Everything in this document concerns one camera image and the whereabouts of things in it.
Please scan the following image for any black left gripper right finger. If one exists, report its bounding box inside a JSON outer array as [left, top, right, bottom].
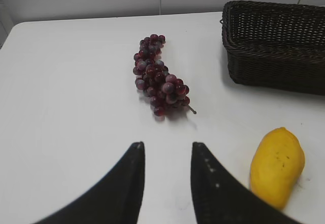
[[190, 142, 297, 224]]

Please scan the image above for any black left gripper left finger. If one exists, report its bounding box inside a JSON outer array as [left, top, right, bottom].
[[39, 142, 145, 223]]

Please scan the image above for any black wicker basket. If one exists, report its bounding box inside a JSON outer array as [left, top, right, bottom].
[[221, 1, 324, 95]]

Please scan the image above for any yellow mango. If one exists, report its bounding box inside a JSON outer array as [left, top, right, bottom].
[[249, 127, 305, 210]]

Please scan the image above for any red grape bunch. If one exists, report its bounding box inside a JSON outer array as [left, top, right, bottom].
[[133, 34, 197, 117]]

